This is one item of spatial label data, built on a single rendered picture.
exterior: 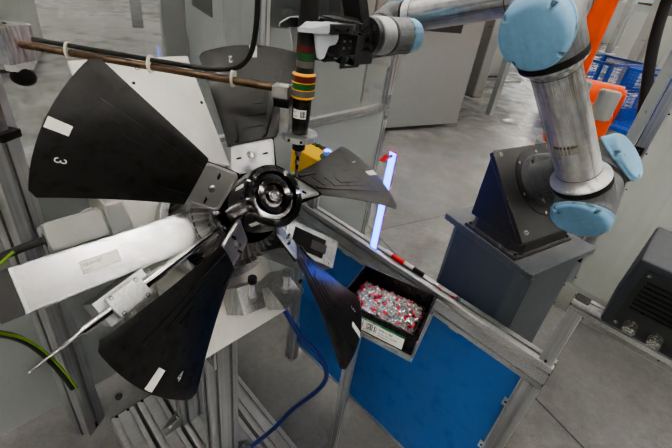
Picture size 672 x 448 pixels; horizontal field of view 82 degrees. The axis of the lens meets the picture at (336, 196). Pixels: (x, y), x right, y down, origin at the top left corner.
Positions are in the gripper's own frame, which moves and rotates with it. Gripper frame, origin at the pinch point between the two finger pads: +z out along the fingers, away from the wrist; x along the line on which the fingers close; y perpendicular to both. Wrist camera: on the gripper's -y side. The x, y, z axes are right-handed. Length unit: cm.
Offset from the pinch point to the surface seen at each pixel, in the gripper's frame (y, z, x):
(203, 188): 28.6, 15.7, 3.6
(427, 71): 77, -373, 191
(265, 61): 10.3, -6.7, 16.6
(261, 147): 23.8, 2.3, 4.8
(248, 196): 27.3, 11.8, -4.8
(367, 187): 34.6, -20.6, -6.2
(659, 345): 42, -33, -67
